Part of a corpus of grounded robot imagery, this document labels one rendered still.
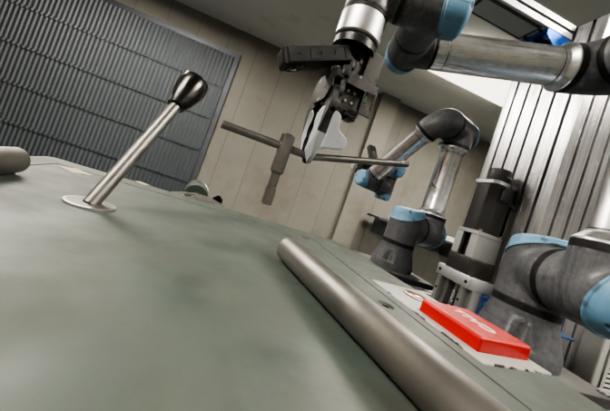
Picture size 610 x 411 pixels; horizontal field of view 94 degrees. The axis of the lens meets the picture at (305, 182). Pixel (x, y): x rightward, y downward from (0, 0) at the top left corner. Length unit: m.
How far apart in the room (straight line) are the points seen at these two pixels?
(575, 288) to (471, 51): 0.44
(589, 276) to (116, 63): 4.51
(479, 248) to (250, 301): 0.82
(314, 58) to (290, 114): 3.74
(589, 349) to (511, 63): 0.78
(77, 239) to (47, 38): 4.74
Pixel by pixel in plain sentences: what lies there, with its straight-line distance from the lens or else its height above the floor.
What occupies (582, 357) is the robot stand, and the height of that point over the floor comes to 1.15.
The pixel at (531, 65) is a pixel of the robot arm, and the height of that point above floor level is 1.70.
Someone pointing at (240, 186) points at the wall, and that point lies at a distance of 4.08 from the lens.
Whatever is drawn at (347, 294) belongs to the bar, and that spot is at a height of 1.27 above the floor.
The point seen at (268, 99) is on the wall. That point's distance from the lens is 4.20.
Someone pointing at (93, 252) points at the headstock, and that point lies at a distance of 0.19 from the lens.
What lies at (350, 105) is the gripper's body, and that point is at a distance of 0.47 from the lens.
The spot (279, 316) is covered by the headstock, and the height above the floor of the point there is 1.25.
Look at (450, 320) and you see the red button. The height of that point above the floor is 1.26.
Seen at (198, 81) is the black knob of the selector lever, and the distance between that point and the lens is 0.34.
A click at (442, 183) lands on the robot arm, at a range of 1.22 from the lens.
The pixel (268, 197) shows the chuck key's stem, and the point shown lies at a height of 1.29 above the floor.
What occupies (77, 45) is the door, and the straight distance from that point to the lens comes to 4.75.
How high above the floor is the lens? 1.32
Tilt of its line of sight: 1 degrees up
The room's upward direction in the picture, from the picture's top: 19 degrees clockwise
